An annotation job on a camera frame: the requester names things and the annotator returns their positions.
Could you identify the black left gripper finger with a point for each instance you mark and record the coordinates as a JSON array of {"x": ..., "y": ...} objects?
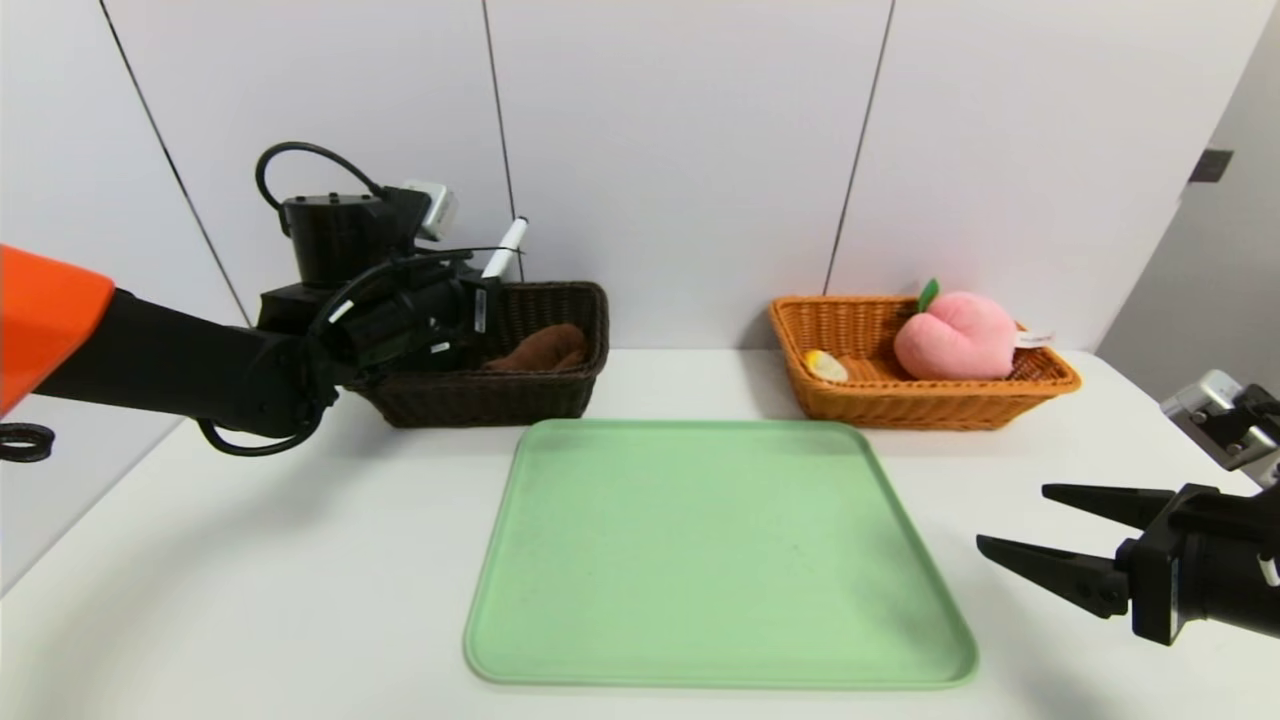
[{"x": 440, "y": 260}]

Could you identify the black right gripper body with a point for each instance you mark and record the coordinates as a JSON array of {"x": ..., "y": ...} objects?
[{"x": 1147, "y": 583}]

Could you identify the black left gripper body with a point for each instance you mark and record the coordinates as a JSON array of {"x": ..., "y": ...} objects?
[{"x": 481, "y": 309}]

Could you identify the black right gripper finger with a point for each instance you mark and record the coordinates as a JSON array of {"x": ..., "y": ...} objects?
[
  {"x": 1055, "y": 575},
  {"x": 1110, "y": 502}
]

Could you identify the white marker pen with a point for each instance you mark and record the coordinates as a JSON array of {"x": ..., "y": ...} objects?
[{"x": 505, "y": 245}]

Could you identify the pink plush peach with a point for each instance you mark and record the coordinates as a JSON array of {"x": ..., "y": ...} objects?
[{"x": 955, "y": 335}]

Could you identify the orange white toy fruit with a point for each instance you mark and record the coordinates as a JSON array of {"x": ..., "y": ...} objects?
[{"x": 825, "y": 366}]

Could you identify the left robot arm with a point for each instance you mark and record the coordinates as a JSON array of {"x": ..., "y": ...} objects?
[{"x": 170, "y": 360}]

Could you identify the dark brown wicker basket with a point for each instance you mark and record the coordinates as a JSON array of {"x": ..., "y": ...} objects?
[{"x": 520, "y": 395}]

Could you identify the orange wicker basket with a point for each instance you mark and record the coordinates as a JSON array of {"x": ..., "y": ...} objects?
[{"x": 900, "y": 408}]

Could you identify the light green plastic tray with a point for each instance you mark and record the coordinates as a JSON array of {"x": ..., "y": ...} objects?
[{"x": 700, "y": 560}]

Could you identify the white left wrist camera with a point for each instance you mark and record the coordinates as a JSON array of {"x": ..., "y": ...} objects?
[{"x": 435, "y": 208}]

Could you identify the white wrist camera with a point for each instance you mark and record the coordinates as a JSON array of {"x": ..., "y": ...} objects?
[
  {"x": 1225, "y": 420},
  {"x": 435, "y": 208}
]

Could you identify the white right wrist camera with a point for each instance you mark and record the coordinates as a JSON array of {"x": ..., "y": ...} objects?
[{"x": 1225, "y": 420}]

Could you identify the dark grey wall bracket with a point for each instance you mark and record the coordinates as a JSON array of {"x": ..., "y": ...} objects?
[{"x": 1211, "y": 166}]

